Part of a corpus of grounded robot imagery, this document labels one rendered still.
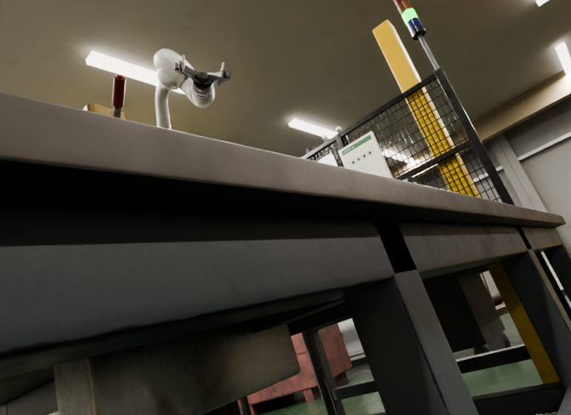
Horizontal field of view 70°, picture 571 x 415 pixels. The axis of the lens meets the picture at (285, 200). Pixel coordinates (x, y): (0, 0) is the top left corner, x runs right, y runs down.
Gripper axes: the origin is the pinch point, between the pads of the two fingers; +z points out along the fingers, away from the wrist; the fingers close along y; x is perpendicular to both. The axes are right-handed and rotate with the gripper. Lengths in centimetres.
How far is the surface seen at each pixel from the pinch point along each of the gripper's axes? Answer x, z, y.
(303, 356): -173, -253, -120
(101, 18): 99, -194, 88
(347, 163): -13, -72, -82
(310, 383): -195, -246, -127
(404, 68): 37, -52, -102
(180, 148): -51, 114, -3
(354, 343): -203, -430, -246
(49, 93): 52, -266, 142
